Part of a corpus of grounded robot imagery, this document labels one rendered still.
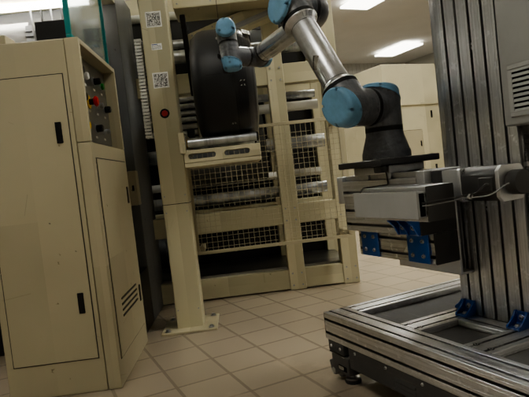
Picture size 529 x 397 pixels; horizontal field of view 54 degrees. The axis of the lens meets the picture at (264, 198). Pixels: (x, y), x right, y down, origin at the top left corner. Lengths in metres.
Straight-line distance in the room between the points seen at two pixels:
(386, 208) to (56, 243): 1.18
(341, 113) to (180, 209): 1.25
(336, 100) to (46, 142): 1.04
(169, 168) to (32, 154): 0.77
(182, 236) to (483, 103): 1.56
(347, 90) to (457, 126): 0.34
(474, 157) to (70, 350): 1.51
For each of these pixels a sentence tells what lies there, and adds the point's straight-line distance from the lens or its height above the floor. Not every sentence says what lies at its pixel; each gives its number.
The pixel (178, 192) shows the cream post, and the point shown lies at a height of 0.67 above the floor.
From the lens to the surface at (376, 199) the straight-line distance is 1.43.
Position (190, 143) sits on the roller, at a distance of 2.48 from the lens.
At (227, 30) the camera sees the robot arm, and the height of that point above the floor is 1.27.
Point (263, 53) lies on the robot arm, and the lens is 2.08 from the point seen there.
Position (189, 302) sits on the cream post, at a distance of 2.62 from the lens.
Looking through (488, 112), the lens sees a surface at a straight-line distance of 1.56.
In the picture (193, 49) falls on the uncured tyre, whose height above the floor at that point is 1.32.
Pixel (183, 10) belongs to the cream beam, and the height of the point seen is 1.64.
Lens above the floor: 0.71
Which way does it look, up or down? 3 degrees down
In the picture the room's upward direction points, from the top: 6 degrees counter-clockwise
